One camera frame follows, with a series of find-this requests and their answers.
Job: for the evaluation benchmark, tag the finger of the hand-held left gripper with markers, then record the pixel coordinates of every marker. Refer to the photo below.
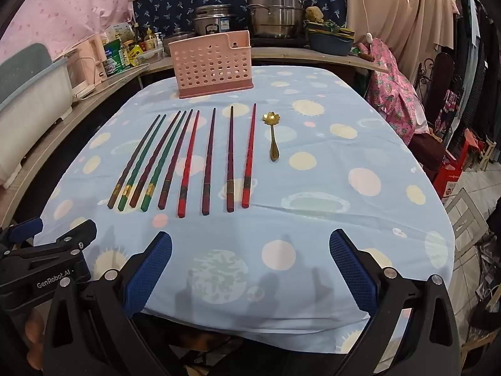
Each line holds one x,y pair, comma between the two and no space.
25,231
72,239

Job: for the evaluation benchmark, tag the person's left hand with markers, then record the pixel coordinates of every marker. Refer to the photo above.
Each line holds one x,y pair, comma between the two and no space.
33,333

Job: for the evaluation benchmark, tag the black induction cooker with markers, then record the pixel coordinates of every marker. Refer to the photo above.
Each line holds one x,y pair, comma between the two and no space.
282,41

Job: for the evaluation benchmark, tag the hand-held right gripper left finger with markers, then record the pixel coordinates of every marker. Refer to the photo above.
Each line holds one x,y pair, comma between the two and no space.
150,272

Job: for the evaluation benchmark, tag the dark metal chair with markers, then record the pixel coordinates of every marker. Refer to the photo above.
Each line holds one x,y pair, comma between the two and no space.
442,86

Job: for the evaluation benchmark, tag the wood grain side counter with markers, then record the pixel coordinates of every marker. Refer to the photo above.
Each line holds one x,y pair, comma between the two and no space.
51,145

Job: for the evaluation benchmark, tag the beige curtain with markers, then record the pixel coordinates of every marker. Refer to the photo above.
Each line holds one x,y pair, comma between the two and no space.
399,11

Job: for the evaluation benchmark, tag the dark blue bowl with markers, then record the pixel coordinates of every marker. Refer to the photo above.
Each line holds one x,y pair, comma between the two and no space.
328,45

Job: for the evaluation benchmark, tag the brown sponge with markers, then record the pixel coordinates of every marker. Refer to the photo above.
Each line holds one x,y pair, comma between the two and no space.
314,13

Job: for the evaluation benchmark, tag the white carton box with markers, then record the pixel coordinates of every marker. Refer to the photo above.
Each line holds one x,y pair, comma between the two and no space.
118,31

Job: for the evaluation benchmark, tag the hanging clothes row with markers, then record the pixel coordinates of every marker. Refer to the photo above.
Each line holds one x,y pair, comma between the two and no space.
479,66

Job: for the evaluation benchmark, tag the yellow oil bottle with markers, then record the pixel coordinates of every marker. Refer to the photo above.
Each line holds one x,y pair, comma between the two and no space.
149,41

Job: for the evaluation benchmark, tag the pink floral cloth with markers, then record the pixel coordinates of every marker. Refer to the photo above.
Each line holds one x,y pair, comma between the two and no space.
393,86

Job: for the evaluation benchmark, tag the stainless steel steamer pot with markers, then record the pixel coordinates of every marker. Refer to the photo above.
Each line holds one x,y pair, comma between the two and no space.
276,8

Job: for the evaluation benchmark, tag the white pump bottle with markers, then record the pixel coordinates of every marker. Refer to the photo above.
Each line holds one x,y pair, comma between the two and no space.
159,42

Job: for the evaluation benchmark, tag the blue planet print tablecloth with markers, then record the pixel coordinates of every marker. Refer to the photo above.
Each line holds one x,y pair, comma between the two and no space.
313,188

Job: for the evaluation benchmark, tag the dark maroon chopstick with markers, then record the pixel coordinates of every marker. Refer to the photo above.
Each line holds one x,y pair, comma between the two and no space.
209,160
231,158
156,158
177,158
135,160

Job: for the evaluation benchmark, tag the pink printed curtain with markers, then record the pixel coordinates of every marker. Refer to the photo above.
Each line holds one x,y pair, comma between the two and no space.
66,4

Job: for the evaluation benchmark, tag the yellow seasoning packet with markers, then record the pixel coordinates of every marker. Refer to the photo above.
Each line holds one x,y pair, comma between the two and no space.
136,55

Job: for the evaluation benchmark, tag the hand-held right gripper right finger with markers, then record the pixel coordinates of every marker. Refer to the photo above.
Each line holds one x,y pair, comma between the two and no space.
350,272

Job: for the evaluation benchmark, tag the red plastic stool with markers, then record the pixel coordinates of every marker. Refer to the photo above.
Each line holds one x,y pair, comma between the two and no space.
454,172

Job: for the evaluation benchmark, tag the red chopstick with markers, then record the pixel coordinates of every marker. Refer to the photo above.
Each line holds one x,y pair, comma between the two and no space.
190,162
249,156

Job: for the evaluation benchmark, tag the clear food container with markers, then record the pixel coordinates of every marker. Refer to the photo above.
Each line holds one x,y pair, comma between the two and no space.
150,56

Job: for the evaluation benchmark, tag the green tin can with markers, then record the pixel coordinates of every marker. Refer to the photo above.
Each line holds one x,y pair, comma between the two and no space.
114,58

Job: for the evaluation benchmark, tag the dark sauce bottle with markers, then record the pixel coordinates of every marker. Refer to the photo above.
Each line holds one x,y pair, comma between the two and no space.
137,33

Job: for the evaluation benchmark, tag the small pot with glass lid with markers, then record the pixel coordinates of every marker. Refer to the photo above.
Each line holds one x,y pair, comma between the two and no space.
182,36

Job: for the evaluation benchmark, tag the gold flower spoon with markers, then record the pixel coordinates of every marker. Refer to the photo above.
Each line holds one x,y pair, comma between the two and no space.
273,141

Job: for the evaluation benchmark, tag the pink perforated utensil holder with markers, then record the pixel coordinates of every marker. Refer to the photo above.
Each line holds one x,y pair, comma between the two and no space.
213,66

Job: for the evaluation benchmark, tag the grey countertop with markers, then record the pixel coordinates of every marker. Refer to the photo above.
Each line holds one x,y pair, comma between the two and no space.
297,55

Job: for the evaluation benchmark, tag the green chopstick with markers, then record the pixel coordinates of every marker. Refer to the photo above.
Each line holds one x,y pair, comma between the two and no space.
143,162
164,162

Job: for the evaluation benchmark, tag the silver rice cooker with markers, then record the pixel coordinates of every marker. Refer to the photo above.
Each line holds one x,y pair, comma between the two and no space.
215,19

